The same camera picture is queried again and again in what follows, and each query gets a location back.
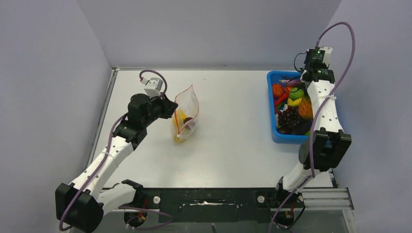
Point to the blue plastic bin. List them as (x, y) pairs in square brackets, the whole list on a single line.
[(283, 136)]

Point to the toy red chili pepper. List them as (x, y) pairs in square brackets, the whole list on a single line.
[(281, 99)]

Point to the toy green custard apple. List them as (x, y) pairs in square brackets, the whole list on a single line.
[(296, 93)]

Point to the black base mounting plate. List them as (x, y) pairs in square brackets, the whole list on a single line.
[(217, 205)]

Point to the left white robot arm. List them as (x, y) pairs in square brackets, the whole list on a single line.
[(82, 203)]

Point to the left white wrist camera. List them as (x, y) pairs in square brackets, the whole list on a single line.
[(153, 86)]

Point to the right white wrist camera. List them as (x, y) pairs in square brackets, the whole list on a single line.
[(327, 55)]

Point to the toy purple eggplant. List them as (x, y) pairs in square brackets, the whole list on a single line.
[(293, 82)]

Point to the toy pineapple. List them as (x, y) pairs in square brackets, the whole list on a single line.
[(305, 109)]

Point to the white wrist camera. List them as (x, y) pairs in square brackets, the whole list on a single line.
[(327, 55), (153, 86)]

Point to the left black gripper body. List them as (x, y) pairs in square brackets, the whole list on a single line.
[(155, 104)]

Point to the toy yellow starfruit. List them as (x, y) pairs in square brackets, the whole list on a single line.
[(294, 103)]

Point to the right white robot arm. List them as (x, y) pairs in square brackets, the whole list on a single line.
[(327, 142)]

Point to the toy purple grape bunch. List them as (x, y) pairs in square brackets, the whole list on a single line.
[(289, 118)]

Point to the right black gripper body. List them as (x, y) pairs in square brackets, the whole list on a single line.
[(327, 67)]

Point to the clear zip top bag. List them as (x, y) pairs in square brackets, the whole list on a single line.
[(188, 102)]

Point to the toy dark passion fruit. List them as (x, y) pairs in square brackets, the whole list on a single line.
[(188, 122)]

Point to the toy yellow mango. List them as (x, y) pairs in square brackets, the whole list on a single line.
[(177, 123)]

